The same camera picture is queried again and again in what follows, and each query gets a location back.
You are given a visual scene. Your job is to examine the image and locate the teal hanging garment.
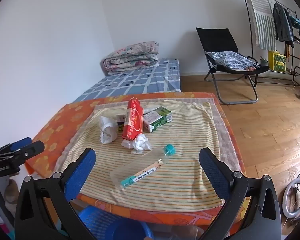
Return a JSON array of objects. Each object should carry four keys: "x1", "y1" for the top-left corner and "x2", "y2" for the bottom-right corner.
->
[{"x1": 290, "y1": 14, "x2": 300, "y2": 30}]

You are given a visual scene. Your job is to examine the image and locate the blue plastic basket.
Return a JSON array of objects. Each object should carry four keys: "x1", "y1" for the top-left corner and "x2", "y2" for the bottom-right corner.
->
[{"x1": 76, "y1": 205, "x2": 154, "y2": 240}]

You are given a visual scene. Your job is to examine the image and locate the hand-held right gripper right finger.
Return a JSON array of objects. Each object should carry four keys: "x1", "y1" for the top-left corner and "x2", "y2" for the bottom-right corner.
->
[{"x1": 199, "y1": 147, "x2": 283, "y2": 240}]

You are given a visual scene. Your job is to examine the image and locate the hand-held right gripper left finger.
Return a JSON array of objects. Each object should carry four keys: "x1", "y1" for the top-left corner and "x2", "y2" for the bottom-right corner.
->
[{"x1": 14, "y1": 148, "x2": 100, "y2": 240}]

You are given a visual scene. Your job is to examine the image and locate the yellow green box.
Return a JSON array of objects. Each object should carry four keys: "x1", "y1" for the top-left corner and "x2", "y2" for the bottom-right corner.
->
[{"x1": 268, "y1": 50, "x2": 287, "y2": 72}]

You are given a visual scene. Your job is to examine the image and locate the beige fuzzy item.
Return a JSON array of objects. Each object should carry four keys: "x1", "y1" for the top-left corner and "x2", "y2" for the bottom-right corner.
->
[{"x1": 4, "y1": 179, "x2": 19, "y2": 204}]

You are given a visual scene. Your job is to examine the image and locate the green and white carton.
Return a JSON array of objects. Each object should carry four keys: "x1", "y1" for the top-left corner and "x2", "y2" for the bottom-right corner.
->
[{"x1": 142, "y1": 107, "x2": 172, "y2": 133}]

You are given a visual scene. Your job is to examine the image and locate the dark hanging jacket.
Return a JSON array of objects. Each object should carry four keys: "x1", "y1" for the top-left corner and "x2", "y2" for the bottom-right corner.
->
[{"x1": 272, "y1": 2, "x2": 295, "y2": 48}]

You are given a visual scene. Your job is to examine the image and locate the black folding chair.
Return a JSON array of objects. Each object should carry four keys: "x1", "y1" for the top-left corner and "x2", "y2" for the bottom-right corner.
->
[{"x1": 195, "y1": 27, "x2": 270, "y2": 105}]

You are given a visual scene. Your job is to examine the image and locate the yellow striped cloth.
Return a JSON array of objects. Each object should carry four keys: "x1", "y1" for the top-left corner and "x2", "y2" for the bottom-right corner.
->
[{"x1": 54, "y1": 100, "x2": 225, "y2": 212}]

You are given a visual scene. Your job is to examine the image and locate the blue striped cushion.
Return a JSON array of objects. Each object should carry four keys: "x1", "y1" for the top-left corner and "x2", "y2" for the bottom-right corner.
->
[{"x1": 206, "y1": 51, "x2": 262, "y2": 70}]

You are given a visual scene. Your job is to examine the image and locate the blue checkered mattress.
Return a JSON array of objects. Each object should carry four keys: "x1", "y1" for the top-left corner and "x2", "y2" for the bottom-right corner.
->
[{"x1": 72, "y1": 58, "x2": 182, "y2": 103}]

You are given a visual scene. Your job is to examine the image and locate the black metal clothes rack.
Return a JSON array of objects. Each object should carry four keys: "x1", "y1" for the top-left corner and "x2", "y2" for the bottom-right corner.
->
[{"x1": 237, "y1": 0, "x2": 300, "y2": 85}]

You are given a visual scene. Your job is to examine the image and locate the orange floral sheet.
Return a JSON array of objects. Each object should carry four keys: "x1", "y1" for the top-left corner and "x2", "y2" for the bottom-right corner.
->
[{"x1": 24, "y1": 92, "x2": 247, "y2": 227}]

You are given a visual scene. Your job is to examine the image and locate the small yellow black item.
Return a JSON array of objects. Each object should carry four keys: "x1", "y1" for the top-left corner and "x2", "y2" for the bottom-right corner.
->
[{"x1": 116, "y1": 114, "x2": 127, "y2": 132}]

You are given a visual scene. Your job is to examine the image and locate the folded floral quilt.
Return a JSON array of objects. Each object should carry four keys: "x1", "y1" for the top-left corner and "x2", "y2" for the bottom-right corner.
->
[{"x1": 102, "y1": 41, "x2": 159, "y2": 75}]

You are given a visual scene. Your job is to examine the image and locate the white ring light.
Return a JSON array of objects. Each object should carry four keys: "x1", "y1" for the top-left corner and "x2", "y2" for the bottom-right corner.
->
[{"x1": 282, "y1": 172, "x2": 300, "y2": 218}]

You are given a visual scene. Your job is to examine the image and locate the red paper packet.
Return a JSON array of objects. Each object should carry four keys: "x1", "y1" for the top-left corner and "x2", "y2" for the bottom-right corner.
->
[{"x1": 122, "y1": 99, "x2": 143, "y2": 140}]

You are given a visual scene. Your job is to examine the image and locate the white tissue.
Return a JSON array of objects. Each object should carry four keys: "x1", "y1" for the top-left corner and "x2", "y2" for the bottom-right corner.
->
[
  {"x1": 121, "y1": 134, "x2": 152, "y2": 154},
  {"x1": 99, "y1": 116, "x2": 118, "y2": 144}
]

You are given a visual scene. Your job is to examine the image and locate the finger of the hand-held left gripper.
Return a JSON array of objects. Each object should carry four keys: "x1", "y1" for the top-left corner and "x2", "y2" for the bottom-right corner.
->
[
  {"x1": 9, "y1": 137, "x2": 33, "y2": 151},
  {"x1": 0, "y1": 141, "x2": 45, "y2": 165}
]

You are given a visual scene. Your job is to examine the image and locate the clear plastic bottle teal cap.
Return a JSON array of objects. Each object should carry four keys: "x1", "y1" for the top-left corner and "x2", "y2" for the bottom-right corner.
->
[{"x1": 110, "y1": 144, "x2": 176, "y2": 189}]

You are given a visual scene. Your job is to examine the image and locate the green striped hanging towel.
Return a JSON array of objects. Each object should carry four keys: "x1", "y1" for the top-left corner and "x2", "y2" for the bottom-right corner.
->
[{"x1": 244, "y1": 0, "x2": 277, "y2": 52}]

